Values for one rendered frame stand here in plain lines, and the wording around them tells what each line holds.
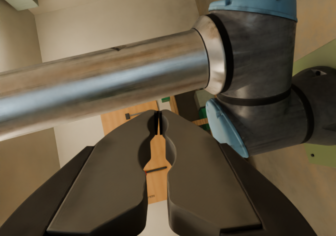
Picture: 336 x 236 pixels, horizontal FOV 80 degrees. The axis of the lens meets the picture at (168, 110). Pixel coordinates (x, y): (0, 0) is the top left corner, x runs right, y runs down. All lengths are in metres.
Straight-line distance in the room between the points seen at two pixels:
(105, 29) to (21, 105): 3.45
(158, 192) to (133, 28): 2.66
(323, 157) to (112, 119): 2.93
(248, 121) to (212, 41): 0.18
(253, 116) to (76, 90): 0.32
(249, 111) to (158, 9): 3.49
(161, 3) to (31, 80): 3.60
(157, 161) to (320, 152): 2.70
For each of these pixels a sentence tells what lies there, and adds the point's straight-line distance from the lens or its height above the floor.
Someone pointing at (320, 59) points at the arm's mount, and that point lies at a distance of 0.60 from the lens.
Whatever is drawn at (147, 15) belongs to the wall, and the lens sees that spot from 3.78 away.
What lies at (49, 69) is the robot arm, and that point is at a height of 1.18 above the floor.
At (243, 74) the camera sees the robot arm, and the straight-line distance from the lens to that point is 0.38.
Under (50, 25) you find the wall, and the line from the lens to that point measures 4.15.
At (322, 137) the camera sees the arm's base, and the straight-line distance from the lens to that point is 0.55.
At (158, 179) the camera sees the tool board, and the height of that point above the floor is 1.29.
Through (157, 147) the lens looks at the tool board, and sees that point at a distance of 3.17.
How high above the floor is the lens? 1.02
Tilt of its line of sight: 2 degrees down
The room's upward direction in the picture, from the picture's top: 104 degrees counter-clockwise
